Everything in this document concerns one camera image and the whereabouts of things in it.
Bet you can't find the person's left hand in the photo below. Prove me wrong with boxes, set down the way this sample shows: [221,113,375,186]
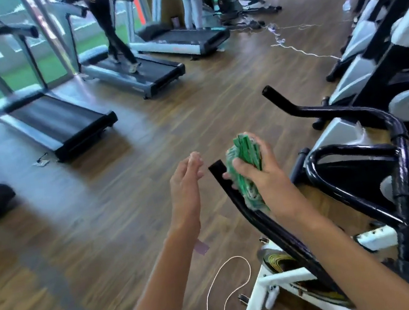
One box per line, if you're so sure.
[160,150,217,241]

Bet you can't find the person's right hand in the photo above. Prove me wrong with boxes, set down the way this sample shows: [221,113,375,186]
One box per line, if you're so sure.
[216,124,310,231]

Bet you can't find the green checkered cleaning cloth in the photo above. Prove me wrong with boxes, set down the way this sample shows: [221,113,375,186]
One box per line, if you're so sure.
[221,130,271,215]

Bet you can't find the black handlebars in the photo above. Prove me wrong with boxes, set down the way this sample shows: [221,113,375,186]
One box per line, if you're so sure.
[196,63,409,310]

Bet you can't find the white bike with yellow flywheel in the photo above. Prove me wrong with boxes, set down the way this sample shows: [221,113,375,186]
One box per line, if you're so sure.
[230,208,409,310]

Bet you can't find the person's left forearm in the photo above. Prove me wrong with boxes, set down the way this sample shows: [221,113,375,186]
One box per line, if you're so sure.
[90,224,216,310]

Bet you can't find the brown tape patch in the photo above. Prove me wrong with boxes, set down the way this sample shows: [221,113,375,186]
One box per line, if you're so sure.
[192,237,212,257]

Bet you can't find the small grey floor plug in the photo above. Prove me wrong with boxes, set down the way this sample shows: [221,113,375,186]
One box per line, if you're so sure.
[31,153,51,168]

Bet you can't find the thin white cable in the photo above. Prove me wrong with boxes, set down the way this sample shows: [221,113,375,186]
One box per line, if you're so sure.
[197,253,258,310]

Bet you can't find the white floor cable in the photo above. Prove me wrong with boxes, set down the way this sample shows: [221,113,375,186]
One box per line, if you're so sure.
[267,14,342,72]

